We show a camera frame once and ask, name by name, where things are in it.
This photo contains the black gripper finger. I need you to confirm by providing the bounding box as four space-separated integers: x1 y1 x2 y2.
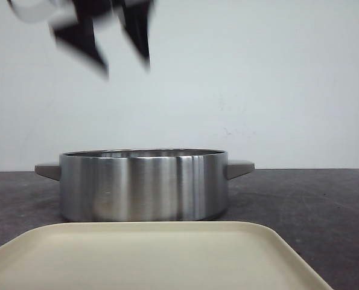
119 1 154 69
52 0 110 77

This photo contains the panda bun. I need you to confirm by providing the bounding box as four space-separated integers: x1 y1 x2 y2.
7 1 77 24

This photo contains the stainless steel pot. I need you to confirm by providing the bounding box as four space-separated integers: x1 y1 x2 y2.
34 149 255 222

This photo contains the cream plastic tray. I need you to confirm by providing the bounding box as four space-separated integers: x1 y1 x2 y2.
0 222 329 289

